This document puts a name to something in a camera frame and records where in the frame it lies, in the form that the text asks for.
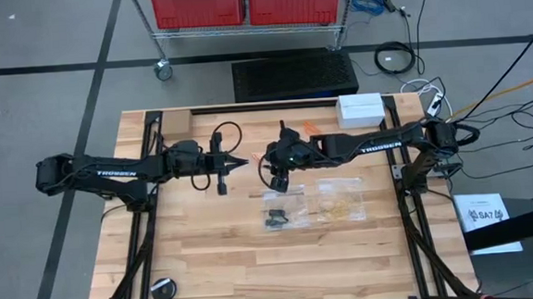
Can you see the white cardboard box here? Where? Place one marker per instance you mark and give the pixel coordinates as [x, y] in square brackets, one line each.
[360, 111]

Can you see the grey metal mounting bracket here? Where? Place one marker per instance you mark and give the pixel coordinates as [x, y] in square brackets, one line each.
[398, 171]

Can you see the white power strip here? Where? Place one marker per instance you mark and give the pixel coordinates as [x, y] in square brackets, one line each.
[435, 104]

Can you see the black perforated floor mat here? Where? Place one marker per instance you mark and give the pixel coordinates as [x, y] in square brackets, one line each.
[294, 76]

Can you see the grey side cart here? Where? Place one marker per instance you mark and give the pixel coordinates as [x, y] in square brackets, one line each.
[510, 273]

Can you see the black flat beam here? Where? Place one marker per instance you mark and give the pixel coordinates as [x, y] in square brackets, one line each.
[521, 226]

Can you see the red plastic storage bin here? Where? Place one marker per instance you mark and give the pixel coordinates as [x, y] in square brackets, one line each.
[294, 4]
[197, 7]

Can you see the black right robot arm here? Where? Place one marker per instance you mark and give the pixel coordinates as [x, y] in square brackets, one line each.
[377, 148]

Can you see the black round tape roll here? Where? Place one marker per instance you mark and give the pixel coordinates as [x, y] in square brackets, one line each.
[164, 292]

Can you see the white printed paper sheet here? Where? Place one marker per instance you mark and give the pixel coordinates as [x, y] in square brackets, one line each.
[484, 229]

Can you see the clear zip bag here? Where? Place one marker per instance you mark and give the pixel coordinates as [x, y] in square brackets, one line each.
[292, 199]
[343, 189]

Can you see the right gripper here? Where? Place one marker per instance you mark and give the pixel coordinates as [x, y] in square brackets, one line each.
[290, 155]

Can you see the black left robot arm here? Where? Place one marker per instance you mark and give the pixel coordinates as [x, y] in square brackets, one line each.
[115, 172]

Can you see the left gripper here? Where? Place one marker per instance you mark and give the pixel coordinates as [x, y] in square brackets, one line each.
[215, 164]

